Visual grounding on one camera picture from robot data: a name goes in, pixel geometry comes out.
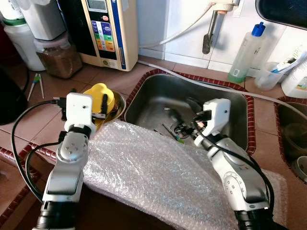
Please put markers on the large steel sink basin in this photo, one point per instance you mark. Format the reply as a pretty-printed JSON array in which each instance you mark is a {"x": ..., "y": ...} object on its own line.
[{"x": 153, "y": 98}]

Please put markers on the beige water ionizer appliance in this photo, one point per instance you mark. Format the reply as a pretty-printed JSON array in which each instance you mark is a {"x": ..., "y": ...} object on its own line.
[{"x": 105, "y": 28}]

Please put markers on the blue cap dish soap bottle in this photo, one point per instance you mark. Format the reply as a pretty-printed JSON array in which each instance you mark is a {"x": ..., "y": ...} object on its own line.
[{"x": 244, "y": 55}]

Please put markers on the metal faucet spout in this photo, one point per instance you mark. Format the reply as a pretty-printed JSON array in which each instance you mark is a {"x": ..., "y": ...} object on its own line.
[{"x": 209, "y": 36}]

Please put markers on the white faucet fitting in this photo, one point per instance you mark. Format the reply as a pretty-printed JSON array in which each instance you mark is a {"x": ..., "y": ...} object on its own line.
[{"x": 224, "y": 5}]

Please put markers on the clear bubble wrap sheet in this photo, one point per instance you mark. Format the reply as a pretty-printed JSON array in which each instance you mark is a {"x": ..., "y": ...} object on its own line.
[{"x": 153, "y": 167}]

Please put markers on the black kettle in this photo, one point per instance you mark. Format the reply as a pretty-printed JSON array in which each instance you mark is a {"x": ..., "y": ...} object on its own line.
[{"x": 10, "y": 98}]

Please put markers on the clear jar with brown powder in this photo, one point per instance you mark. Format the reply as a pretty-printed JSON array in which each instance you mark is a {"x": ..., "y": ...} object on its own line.
[{"x": 60, "y": 60}]

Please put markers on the dark frying pan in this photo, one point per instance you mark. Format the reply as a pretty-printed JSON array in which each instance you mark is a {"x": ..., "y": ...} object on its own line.
[{"x": 283, "y": 12}]

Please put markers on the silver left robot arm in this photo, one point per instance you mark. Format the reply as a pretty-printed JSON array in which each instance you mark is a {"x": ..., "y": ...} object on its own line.
[{"x": 72, "y": 155}]

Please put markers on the clear plastic cup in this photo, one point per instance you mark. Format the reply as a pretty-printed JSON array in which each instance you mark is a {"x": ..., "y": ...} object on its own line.
[{"x": 266, "y": 79}]

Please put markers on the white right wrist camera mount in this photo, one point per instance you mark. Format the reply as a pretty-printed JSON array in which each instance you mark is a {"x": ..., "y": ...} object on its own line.
[{"x": 218, "y": 115}]

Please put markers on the yellow plastic cup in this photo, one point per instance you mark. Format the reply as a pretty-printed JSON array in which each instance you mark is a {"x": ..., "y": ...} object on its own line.
[{"x": 95, "y": 92}]

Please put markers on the greenish clear plastic container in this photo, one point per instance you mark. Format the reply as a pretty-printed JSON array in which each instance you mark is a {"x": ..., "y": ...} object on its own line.
[{"x": 293, "y": 136}]

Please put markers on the white blue toothbrush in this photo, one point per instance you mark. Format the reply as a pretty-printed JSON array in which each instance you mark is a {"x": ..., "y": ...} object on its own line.
[{"x": 285, "y": 66}]

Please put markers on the grey white appliance housing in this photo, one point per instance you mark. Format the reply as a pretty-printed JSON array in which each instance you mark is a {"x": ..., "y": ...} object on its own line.
[{"x": 43, "y": 19}]

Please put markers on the white jug with green lid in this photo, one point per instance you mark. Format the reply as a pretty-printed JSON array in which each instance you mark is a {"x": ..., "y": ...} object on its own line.
[{"x": 21, "y": 43}]

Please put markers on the white green tongs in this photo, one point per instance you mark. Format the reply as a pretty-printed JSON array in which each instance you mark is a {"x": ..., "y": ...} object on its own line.
[{"x": 36, "y": 84}]

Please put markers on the small green object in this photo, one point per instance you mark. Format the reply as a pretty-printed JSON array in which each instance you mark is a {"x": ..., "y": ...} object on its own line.
[{"x": 180, "y": 140}]

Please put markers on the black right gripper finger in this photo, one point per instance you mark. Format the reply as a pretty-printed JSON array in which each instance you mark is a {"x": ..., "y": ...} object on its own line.
[{"x": 172, "y": 116}]

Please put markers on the small dark sink basin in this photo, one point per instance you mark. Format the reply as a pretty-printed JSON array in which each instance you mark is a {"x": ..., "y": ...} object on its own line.
[{"x": 290, "y": 124}]

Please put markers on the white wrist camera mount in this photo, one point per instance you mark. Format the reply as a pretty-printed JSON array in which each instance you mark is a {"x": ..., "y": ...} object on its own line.
[
  {"x": 79, "y": 108},
  {"x": 218, "y": 115}
]

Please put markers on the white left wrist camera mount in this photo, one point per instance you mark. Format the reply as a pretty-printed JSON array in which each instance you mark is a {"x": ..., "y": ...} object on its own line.
[{"x": 79, "y": 108}]

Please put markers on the stainless steel bowl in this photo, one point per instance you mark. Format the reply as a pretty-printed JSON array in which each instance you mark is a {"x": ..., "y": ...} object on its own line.
[{"x": 117, "y": 109}]

